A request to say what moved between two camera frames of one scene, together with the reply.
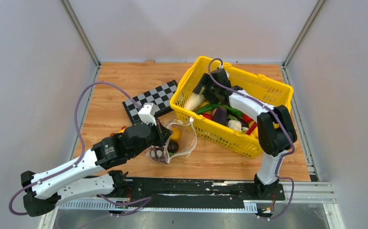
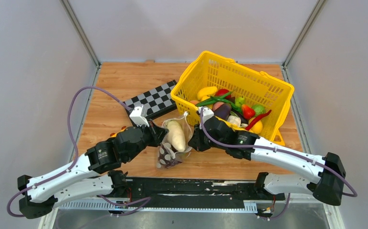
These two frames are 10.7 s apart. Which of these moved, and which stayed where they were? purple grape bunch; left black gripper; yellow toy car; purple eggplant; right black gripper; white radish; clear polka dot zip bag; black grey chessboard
Moved: clear polka dot zip bag; right black gripper; white radish; purple grape bunch
Stayed: black grey chessboard; left black gripper; purple eggplant; yellow toy car
